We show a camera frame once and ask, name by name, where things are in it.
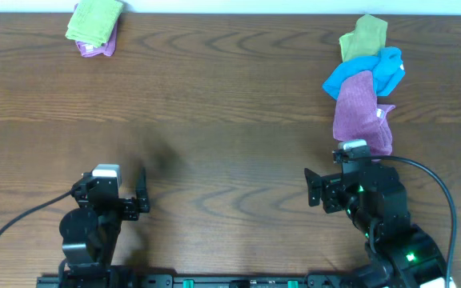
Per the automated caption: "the green microfiber cloth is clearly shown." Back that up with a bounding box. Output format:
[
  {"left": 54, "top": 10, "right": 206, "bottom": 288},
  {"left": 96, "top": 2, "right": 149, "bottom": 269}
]
[{"left": 66, "top": 0, "right": 124, "bottom": 47}]

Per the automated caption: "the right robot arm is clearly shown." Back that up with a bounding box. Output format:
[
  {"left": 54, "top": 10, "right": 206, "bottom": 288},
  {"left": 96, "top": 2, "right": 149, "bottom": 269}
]
[{"left": 304, "top": 161, "right": 446, "bottom": 287}]

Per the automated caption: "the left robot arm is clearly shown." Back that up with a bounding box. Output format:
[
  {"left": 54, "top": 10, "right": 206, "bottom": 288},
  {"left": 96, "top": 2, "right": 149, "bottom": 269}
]
[{"left": 58, "top": 164, "right": 150, "bottom": 288}]

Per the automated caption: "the purple cloth in pile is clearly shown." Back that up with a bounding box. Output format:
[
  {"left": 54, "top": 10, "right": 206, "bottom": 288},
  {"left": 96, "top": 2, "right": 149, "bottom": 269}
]
[{"left": 333, "top": 70, "right": 395, "bottom": 155}]

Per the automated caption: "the blue cloth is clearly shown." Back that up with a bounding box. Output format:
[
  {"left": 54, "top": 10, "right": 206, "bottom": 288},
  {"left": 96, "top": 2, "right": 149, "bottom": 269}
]
[{"left": 322, "top": 46, "right": 406, "bottom": 99}]

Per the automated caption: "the green cloth in pile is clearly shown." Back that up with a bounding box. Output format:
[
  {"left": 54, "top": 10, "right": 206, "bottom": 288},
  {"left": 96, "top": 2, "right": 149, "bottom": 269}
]
[{"left": 339, "top": 14, "right": 388, "bottom": 62}]

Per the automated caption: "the folded purple cloth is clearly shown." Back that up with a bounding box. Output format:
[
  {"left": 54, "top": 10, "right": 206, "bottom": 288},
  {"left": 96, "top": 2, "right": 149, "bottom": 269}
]
[{"left": 75, "top": 4, "right": 122, "bottom": 58}]

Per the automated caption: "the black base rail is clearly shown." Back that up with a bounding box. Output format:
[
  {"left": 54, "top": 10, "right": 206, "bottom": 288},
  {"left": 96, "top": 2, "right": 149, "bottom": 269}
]
[{"left": 35, "top": 274, "right": 361, "bottom": 288}]

